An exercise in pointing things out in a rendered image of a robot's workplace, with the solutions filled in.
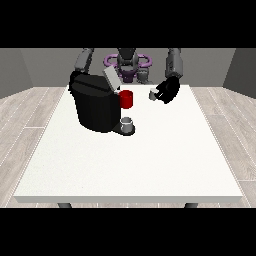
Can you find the red pod holder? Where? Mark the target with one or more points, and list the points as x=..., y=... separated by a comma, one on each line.
x=126, y=98

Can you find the grey robot trunk purple rings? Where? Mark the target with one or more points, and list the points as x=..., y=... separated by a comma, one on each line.
x=128, y=66

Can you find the small grey coffee pod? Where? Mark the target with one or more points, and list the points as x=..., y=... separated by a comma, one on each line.
x=152, y=94

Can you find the pale grey machine lid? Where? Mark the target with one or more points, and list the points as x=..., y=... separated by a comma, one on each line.
x=111, y=78

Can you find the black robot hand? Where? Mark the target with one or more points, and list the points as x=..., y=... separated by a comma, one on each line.
x=169, y=89
x=72, y=78

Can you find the dark table leg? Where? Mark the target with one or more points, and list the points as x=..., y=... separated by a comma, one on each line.
x=191, y=205
x=64, y=205

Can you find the black coffee machine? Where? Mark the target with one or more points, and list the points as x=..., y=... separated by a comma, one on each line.
x=95, y=103

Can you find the small grey cup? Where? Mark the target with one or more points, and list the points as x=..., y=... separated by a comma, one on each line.
x=127, y=124

